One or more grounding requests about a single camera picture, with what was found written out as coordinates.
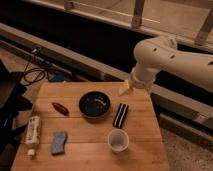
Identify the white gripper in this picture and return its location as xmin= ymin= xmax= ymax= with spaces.
xmin=118 ymin=67 xmax=156 ymax=96

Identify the white squeeze bottle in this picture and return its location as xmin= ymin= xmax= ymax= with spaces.
xmin=25 ymin=116 xmax=41 ymax=158

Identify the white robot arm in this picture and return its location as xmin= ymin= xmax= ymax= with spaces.
xmin=118 ymin=36 xmax=213 ymax=95

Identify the dark ceramic bowl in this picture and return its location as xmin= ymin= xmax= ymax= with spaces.
xmin=79 ymin=91 xmax=111 ymax=118

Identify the black white striped block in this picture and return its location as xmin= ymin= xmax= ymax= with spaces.
xmin=113 ymin=103 xmax=129 ymax=129

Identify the wooden table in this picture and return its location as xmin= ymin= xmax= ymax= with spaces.
xmin=11 ymin=82 xmax=169 ymax=171

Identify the blue box on floor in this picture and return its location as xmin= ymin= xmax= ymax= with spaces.
xmin=49 ymin=74 xmax=65 ymax=82

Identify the red chili pepper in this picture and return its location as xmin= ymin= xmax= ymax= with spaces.
xmin=52 ymin=102 xmax=69 ymax=116

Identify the blue sponge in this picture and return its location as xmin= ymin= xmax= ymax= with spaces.
xmin=50 ymin=131 xmax=67 ymax=155

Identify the black chair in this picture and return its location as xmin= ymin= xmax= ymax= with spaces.
xmin=0 ymin=59 xmax=32 ymax=155

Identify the black cable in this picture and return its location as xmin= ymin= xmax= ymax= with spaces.
xmin=20 ymin=49 xmax=54 ymax=86

